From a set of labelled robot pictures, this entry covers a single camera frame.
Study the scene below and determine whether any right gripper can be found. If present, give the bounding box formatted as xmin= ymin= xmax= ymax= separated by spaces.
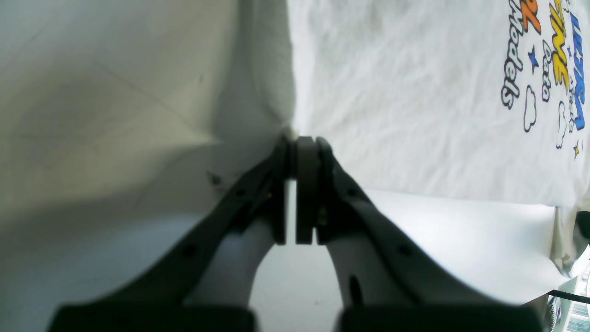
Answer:
xmin=521 ymin=212 xmax=590 ymax=332

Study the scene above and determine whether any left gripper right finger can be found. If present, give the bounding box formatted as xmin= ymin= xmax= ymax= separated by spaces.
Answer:
xmin=295 ymin=136 xmax=543 ymax=332

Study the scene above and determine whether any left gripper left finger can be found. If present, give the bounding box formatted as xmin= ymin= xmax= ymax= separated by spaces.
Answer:
xmin=49 ymin=138 xmax=291 ymax=332

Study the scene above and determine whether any white printed T-shirt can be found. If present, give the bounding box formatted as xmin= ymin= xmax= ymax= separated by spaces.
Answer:
xmin=0 ymin=0 xmax=590 ymax=273

